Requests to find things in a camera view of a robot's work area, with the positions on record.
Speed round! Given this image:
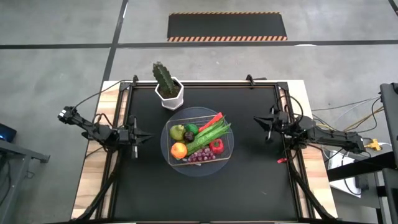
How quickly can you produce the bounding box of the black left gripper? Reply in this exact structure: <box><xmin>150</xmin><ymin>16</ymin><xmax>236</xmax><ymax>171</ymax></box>
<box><xmin>119</xmin><ymin>115</ymin><xmax>154</xmax><ymax>159</ymax></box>

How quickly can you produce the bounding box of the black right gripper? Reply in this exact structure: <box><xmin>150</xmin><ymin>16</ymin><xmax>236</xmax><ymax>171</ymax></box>
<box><xmin>253</xmin><ymin>105</ymin><xmax>292</xmax><ymax>143</ymax></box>

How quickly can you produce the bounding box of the green pear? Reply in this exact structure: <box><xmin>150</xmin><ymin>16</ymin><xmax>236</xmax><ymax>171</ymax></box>
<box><xmin>169</xmin><ymin>124</ymin><xmax>187</xmax><ymax>141</ymax></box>

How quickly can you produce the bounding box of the round orange mandarin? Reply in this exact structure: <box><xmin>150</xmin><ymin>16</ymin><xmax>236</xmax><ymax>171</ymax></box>
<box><xmin>170</xmin><ymin>142</ymin><xmax>188</xmax><ymax>160</ymax></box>

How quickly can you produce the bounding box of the green lime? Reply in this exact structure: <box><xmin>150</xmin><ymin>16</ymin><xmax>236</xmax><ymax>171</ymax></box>
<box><xmin>185</xmin><ymin>123</ymin><xmax>200</xmax><ymax>136</ymax></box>

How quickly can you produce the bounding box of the red bell pepper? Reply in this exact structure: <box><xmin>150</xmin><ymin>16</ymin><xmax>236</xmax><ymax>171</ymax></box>
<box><xmin>208</xmin><ymin>138</ymin><xmax>225</xmax><ymax>156</ymax></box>

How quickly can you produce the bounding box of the red chili pepper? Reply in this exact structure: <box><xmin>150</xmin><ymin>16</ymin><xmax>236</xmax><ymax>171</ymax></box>
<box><xmin>198</xmin><ymin>111</ymin><xmax>224</xmax><ymax>133</ymax></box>

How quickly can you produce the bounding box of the purple grape bunch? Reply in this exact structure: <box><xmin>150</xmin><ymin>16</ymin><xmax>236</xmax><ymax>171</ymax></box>
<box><xmin>186</xmin><ymin>147</ymin><xmax>217</xmax><ymax>163</ymax></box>

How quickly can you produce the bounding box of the white hexagonal plant pot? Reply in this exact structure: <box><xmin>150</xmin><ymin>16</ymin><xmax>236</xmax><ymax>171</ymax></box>
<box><xmin>154</xmin><ymin>77</ymin><xmax>185</xmax><ymax>111</ymax></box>

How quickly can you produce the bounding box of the green cactus plant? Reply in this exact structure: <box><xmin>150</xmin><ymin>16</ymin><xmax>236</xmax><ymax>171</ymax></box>
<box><xmin>152</xmin><ymin>61</ymin><xmax>177</xmax><ymax>96</ymax></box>

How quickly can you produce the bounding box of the white power box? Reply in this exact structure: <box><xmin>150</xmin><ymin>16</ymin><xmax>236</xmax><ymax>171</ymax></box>
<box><xmin>323</xmin><ymin>149</ymin><xmax>355</xmax><ymax>170</ymax></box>

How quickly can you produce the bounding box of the black side table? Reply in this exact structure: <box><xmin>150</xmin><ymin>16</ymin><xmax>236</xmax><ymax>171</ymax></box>
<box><xmin>326</xmin><ymin>151</ymin><xmax>398</xmax><ymax>224</ymax></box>

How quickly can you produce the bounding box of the black hazard-striped floor mat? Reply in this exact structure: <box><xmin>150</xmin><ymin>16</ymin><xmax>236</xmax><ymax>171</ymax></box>
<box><xmin>167</xmin><ymin>11</ymin><xmax>288</xmax><ymax>42</ymax></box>

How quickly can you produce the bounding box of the black equipment case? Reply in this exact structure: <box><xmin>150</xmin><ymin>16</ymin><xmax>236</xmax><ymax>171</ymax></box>
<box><xmin>378</xmin><ymin>82</ymin><xmax>398</xmax><ymax>153</ymax></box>

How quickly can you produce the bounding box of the grey metal stand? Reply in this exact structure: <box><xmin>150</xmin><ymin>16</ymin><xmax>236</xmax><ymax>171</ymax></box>
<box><xmin>0</xmin><ymin>139</ymin><xmax>50</xmax><ymax>224</ymax></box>

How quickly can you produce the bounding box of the black device with blue light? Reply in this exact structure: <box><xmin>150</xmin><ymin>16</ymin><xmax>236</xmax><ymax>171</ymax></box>
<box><xmin>0</xmin><ymin>123</ymin><xmax>17</xmax><ymax>143</ymax></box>

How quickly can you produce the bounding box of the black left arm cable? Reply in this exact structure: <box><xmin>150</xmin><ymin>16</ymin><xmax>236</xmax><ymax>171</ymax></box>
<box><xmin>70</xmin><ymin>79</ymin><xmax>134</xmax><ymax>110</ymax></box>

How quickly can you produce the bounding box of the black aluminium table frame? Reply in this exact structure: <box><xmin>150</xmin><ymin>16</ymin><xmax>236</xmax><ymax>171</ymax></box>
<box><xmin>70</xmin><ymin>74</ymin><xmax>338</xmax><ymax>224</ymax></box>

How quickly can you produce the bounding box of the grey cable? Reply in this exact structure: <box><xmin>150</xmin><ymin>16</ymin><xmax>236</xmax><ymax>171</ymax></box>
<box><xmin>310</xmin><ymin>96</ymin><xmax>382</xmax><ymax>112</ymax></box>

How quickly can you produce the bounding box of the yellow cable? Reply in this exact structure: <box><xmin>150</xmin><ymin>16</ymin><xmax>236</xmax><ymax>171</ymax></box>
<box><xmin>317</xmin><ymin>105</ymin><xmax>385</xmax><ymax>131</ymax></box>

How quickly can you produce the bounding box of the black floor cable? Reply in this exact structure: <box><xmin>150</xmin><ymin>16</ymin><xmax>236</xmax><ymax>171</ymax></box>
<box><xmin>357</xmin><ymin>96</ymin><xmax>382</xmax><ymax>134</ymax></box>

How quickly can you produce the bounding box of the yellow cable plug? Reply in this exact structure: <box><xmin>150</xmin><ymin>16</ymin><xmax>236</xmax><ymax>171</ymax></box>
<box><xmin>368</xmin><ymin>138</ymin><xmax>382</xmax><ymax>152</ymax></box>

